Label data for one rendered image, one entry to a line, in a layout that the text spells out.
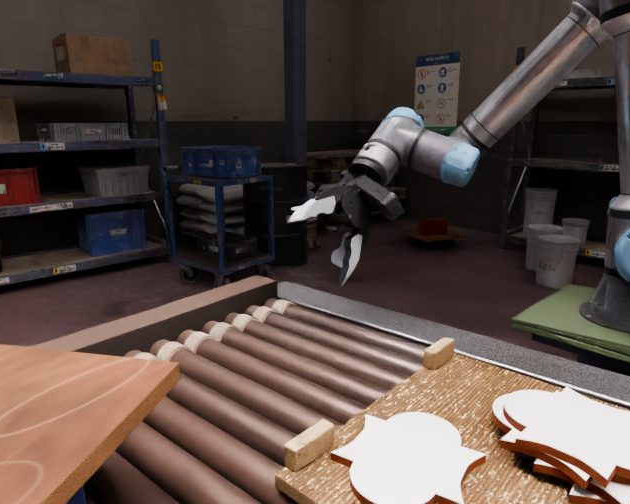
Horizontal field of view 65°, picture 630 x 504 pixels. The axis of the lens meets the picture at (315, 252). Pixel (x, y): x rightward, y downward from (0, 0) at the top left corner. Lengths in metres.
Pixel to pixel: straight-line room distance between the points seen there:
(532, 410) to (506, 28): 5.53
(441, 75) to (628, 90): 5.44
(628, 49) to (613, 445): 0.56
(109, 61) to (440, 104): 3.66
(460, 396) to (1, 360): 0.50
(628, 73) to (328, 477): 0.69
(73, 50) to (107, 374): 4.03
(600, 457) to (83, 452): 0.42
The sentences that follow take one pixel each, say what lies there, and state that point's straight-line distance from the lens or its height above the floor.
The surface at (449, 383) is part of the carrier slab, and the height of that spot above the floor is 0.94.
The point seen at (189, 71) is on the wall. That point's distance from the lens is 5.57.
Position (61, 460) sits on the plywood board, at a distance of 0.40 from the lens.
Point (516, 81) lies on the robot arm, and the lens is 1.02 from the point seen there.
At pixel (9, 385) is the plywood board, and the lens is 0.51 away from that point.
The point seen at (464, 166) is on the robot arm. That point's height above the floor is 1.18.
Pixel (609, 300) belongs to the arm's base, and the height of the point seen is 0.94.
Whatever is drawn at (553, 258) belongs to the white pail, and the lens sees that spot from 4.19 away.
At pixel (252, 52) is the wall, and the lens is 6.04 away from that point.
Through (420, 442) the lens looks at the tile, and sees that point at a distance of 0.55.
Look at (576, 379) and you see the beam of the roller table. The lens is 0.79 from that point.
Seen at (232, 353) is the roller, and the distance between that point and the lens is 0.77.
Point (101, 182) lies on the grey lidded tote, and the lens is 4.46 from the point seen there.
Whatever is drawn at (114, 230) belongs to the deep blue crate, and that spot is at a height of 0.35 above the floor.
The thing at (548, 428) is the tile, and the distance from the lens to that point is 0.55.
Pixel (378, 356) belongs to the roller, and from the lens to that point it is 0.77.
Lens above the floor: 1.26
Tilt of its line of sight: 15 degrees down
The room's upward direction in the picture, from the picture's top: straight up
